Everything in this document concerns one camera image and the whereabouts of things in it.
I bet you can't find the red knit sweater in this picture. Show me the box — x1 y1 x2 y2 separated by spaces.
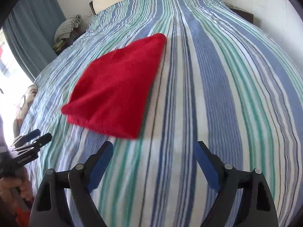
61 33 166 139

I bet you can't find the grey striped clothes pile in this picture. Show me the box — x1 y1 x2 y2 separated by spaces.
54 14 82 43

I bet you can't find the person's left hand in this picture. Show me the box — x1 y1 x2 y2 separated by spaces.
1 167 34 213

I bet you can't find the patterned white pillow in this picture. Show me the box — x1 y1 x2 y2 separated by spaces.
13 84 38 138

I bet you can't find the blue window curtain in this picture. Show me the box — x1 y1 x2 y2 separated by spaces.
2 0 66 81

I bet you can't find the striped blue green bedspread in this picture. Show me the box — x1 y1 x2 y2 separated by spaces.
21 0 302 226

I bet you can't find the dark wooden nightstand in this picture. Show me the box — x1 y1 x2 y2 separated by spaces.
224 3 254 24

